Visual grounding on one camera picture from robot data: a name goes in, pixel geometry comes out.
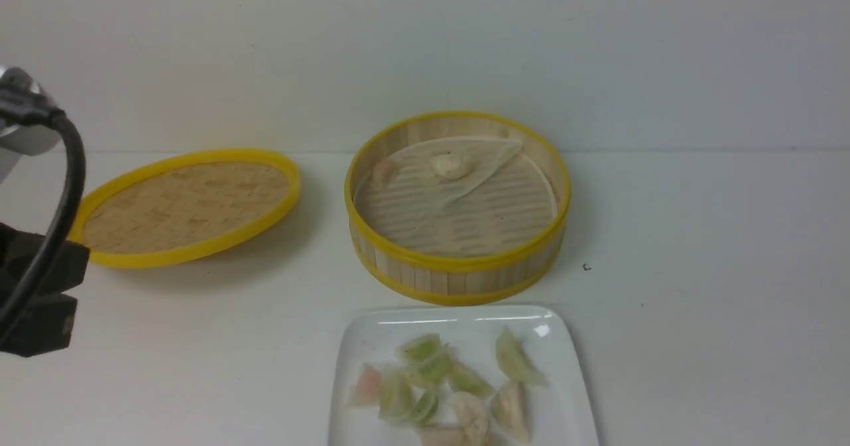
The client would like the yellow rimmed bamboo steamer basket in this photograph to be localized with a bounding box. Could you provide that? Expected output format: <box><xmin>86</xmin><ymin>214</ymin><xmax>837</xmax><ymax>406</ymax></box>
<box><xmin>344</xmin><ymin>111</ymin><xmax>571</xmax><ymax>306</ymax></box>

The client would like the white dumpling plate centre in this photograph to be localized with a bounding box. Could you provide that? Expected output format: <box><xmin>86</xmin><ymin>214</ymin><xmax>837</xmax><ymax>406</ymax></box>
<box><xmin>448</xmin><ymin>392</ymin><xmax>491</xmax><ymax>445</ymax></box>

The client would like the yellow rimmed bamboo steamer lid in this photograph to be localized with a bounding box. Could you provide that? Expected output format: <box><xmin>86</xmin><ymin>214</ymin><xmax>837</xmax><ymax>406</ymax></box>
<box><xmin>70</xmin><ymin>149</ymin><xmax>301</xmax><ymax>269</ymax></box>

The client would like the pink dumpling plate left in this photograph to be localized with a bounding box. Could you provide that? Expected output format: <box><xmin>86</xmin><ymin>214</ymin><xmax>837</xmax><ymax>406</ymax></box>
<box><xmin>347</xmin><ymin>362</ymin><xmax>383</xmax><ymax>409</ymax></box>

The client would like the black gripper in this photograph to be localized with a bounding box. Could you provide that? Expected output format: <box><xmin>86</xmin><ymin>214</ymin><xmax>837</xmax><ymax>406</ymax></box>
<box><xmin>1</xmin><ymin>224</ymin><xmax>89</xmax><ymax>358</ymax></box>

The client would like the pale pink dumpling in steamer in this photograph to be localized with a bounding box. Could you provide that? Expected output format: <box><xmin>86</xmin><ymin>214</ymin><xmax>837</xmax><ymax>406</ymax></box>
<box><xmin>371</xmin><ymin>158</ymin><xmax>398</xmax><ymax>189</ymax></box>

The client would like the white square plate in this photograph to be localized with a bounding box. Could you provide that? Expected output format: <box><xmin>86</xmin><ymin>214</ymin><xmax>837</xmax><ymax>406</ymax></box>
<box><xmin>327</xmin><ymin>304</ymin><xmax>599</xmax><ymax>445</ymax></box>

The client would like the white steamer liner paper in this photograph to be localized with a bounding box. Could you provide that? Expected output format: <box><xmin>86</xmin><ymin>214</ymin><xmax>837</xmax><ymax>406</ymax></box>
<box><xmin>353</xmin><ymin>135</ymin><xmax>558</xmax><ymax>258</ymax></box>

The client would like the green dumpling plate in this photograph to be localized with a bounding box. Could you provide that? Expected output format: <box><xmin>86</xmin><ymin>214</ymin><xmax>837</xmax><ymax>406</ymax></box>
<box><xmin>379</xmin><ymin>367</ymin><xmax>414</xmax><ymax>421</ymax></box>
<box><xmin>404</xmin><ymin>390</ymin><xmax>440</xmax><ymax>427</ymax></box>
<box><xmin>394</xmin><ymin>334</ymin><xmax>454</xmax><ymax>388</ymax></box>
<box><xmin>447</xmin><ymin>361</ymin><xmax>495</xmax><ymax>400</ymax></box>

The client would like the pink dumpling plate bottom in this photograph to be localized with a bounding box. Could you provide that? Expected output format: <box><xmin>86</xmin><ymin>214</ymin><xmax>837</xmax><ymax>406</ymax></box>
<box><xmin>417</xmin><ymin>427</ymin><xmax>468</xmax><ymax>446</ymax></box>

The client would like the tan dumpling plate right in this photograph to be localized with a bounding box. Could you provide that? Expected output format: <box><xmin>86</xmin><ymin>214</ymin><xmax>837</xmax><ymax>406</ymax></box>
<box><xmin>491</xmin><ymin>380</ymin><xmax>531</xmax><ymax>444</ymax></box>

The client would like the green dumpling plate left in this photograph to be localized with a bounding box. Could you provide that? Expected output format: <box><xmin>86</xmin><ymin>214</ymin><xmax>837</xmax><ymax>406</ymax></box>
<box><xmin>379</xmin><ymin>367</ymin><xmax>414</xmax><ymax>421</ymax></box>

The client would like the green dumpling plate top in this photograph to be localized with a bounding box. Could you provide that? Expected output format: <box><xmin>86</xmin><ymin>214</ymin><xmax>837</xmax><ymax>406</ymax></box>
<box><xmin>394</xmin><ymin>334</ymin><xmax>454</xmax><ymax>388</ymax></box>

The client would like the green dumpling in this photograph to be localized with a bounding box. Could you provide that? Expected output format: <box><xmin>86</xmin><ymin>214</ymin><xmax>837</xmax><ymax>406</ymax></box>
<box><xmin>495</xmin><ymin>326</ymin><xmax>549</xmax><ymax>388</ymax></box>

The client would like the white dumpling in steamer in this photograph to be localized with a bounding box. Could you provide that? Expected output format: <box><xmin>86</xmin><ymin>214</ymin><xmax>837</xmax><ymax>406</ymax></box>
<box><xmin>428</xmin><ymin>152</ymin><xmax>476</xmax><ymax>181</ymax></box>

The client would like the pink dumpling plate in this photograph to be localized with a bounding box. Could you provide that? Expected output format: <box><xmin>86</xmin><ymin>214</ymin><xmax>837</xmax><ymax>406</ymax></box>
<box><xmin>417</xmin><ymin>427</ymin><xmax>468</xmax><ymax>446</ymax></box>
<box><xmin>347</xmin><ymin>362</ymin><xmax>383</xmax><ymax>409</ymax></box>

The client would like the green dumpling plate centre right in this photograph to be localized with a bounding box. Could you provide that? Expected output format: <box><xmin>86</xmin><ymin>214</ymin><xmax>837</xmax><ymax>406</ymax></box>
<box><xmin>447</xmin><ymin>361</ymin><xmax>495</xmax><ymax>400</ymax></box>

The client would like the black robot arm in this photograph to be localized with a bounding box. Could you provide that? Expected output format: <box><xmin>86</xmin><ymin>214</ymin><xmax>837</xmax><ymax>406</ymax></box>
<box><xmin>1</xmin><ymin>67</ymin><xmax>90</xmax><ymax>358</ymax></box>

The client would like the green dumpling plate lower middle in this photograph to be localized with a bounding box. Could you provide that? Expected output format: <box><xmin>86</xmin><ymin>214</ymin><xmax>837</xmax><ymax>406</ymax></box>
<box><xmin>404</xmin><ymin>390</ymin><xmax>440</xmax><ymax>427</ymax></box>

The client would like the black cable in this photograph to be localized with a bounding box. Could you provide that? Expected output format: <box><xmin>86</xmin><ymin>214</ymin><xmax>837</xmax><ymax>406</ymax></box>
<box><xmin>0</xmin><ymin>85</ymin><xmax>87</xmax><ymax>340</ymax></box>

